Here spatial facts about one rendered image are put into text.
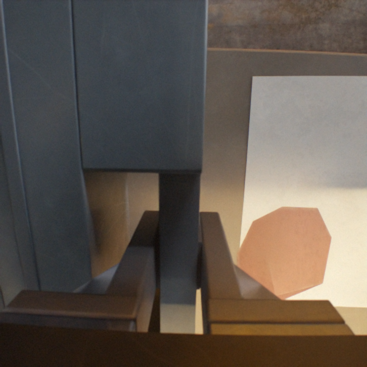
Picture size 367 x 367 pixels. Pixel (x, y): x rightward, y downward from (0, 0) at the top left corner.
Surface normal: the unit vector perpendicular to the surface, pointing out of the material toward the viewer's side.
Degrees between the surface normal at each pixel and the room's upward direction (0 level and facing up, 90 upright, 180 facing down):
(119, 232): 90
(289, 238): 27
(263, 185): 0
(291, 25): 0
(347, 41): 0
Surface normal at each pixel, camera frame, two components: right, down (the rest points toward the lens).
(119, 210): 1.00, 0.02
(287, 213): 0.00, -0.23
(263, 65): -0.03, 0.25
